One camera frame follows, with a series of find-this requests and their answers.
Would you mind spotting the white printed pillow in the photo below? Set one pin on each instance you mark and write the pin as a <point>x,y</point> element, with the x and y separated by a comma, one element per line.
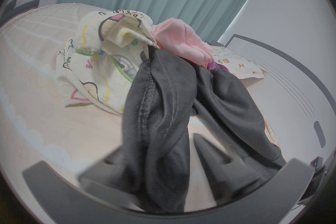
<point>236,62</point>

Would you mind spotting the pink garment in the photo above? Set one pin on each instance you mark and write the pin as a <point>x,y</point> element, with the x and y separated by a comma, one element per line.
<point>183,39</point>

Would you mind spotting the purple garment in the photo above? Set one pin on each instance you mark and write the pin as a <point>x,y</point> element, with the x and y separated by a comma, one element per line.
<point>217,66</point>

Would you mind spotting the white printed garment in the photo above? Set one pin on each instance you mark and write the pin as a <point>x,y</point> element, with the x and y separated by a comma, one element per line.
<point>91,73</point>

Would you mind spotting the black T-shirt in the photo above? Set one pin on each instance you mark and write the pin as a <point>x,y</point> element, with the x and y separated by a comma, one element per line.
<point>162,112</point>

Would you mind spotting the bed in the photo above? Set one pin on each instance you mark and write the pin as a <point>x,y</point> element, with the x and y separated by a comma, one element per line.
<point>52,112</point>

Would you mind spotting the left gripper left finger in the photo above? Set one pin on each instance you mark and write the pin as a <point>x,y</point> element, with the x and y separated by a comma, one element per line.
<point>105,175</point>

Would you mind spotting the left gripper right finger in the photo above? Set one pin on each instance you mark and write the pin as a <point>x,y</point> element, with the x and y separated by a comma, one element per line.
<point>225,175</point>

